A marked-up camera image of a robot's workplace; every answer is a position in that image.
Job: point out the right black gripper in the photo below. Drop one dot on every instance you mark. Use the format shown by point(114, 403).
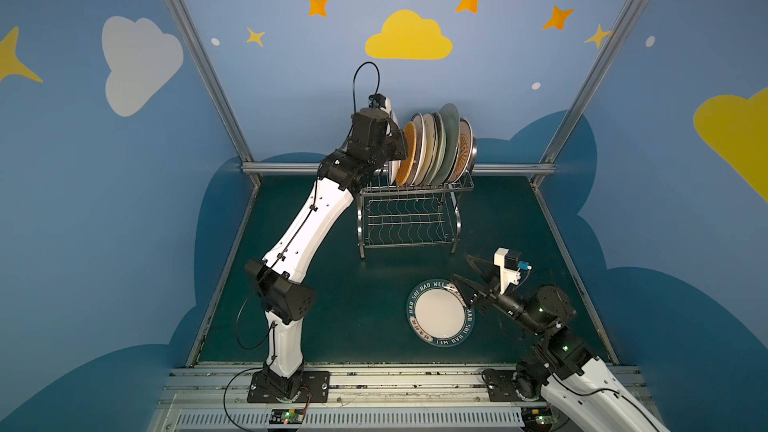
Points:
point(484, 288)

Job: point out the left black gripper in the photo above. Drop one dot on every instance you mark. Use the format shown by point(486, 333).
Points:
point(393, 137)

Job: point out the yellow woven round plate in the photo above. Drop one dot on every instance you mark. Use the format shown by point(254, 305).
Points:
point(406, 165)

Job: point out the white plate black cloud line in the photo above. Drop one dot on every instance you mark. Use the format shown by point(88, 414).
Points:
point(393, 165)

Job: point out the orange sunburst plate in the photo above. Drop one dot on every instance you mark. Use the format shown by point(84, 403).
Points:
point(464, 150)
point(418, 122)

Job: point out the cream floral plate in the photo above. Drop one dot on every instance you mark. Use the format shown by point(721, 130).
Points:
point(429, 126)

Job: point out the pale green flower plate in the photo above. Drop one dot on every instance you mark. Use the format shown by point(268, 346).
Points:
point(439, 142)

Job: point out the white plate dark lettered rim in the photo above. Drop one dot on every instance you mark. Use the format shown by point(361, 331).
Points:
point(438, 314)

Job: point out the large pale green plate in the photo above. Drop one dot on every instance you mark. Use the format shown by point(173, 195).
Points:
point(451, 121)

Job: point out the chrome wire dish rack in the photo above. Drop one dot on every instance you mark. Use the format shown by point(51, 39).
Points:
point(390, 216)

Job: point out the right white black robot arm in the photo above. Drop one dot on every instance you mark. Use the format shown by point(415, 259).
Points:
point(560, 369)

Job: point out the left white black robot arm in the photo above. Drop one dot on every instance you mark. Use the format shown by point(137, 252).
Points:
point(277, 278)

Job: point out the right circuit board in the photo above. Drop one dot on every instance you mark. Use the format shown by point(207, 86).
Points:
point(537, 419)

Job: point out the circuit board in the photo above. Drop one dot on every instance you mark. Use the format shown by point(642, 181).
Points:
point(537, 419)
point(287, 417)

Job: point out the left circuit board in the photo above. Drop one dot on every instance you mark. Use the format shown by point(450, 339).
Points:
point(287, 417)

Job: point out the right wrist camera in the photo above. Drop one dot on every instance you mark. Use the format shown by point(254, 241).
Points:
point(512, 270)

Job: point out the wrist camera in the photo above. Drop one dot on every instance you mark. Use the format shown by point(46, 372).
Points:
point(512, 270)
point(381, 102)

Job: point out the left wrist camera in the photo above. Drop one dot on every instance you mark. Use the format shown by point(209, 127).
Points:
point(381, 102)

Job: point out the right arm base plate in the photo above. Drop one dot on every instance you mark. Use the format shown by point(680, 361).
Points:
point(510, 385)

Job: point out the rear aluminium frame bar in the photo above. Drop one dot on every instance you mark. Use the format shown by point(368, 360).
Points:
point(487, 169)

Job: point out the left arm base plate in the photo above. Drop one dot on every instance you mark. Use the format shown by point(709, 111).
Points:
point(268, 387)

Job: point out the right aluminium frame post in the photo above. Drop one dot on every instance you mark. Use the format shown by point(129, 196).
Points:
point(622, 27)

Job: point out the aluminium frame post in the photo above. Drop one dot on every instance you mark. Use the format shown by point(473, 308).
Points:
point(183, 20)
point(622, 27)

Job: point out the left aluminium frame post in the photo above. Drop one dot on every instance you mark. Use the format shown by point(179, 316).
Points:
point(183, 20)

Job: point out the aluminium rail front frame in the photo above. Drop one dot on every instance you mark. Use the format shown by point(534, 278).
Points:
point(433, 397)

